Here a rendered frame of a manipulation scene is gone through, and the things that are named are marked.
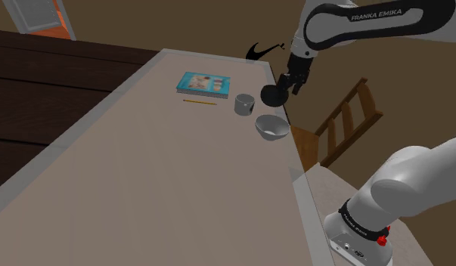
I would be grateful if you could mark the white door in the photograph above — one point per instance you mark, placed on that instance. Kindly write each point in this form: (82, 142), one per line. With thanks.
(39, 14)

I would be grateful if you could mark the grey mug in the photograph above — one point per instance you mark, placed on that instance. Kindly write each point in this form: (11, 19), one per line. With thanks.
(244, 105)

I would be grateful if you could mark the black bowl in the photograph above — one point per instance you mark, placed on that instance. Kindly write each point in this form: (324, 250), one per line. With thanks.
(272, 98)

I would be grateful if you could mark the beige table with grey rim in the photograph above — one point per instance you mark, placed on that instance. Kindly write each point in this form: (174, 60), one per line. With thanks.
(168, 176)

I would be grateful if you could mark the teal picture book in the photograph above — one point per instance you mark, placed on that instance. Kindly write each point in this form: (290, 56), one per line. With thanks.
(202, 84)

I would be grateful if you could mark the black curved object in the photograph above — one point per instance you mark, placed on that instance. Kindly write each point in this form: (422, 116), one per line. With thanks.
(255, 54)

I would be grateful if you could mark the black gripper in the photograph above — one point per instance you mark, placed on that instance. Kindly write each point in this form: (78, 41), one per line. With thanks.
(298, 67)

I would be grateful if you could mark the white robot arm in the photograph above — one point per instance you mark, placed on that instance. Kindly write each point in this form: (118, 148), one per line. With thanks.
(401, 33)

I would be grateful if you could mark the yellow pencil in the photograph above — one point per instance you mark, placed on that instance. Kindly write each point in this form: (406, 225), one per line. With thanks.
(200, 102)

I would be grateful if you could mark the beige robot stand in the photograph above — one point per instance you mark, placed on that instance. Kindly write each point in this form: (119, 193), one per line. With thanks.
(330, 191)

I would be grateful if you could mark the white bowl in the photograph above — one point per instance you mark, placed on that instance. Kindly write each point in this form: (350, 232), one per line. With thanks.
(272, 127)

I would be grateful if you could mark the wooden chair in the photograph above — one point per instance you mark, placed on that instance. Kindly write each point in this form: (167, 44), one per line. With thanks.
(343, 121)

